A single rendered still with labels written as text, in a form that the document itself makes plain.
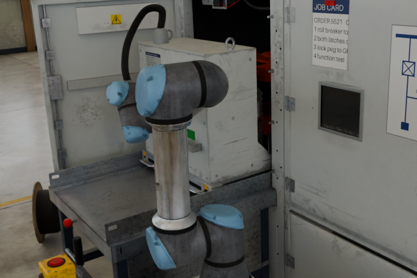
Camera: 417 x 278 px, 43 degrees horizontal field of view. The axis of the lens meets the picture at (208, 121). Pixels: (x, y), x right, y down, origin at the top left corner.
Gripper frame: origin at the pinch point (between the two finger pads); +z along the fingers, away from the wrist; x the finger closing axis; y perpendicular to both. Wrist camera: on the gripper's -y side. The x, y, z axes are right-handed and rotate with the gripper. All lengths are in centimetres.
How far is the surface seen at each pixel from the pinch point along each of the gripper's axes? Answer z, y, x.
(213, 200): 5.4, 14.6, -34.6
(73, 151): 0, -62, -32
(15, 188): 93, -260, -105
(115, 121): 15, -54, -17
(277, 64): 17.9, 25.3, 15.9
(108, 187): -3, -32, -40
